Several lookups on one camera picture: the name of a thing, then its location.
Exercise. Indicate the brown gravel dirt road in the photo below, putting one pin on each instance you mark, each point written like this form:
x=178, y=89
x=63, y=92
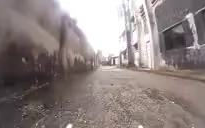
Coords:
x=123, y=96

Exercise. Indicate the pale multi-storey building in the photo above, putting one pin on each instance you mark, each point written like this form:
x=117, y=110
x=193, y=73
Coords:
x=138, y=36

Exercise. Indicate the robot's own part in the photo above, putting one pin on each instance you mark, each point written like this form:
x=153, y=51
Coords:
x=69, y=126
x=140, y=126

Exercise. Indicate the raised concrete pavement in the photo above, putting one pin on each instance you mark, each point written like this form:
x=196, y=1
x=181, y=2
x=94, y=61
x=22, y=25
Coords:
x=186, y=74

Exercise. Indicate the grey building with dark windows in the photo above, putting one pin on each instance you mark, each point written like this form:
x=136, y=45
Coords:
x=186, y=33

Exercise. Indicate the dark stained wall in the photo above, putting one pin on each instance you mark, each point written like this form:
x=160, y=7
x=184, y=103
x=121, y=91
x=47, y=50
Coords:
x=30, y=50

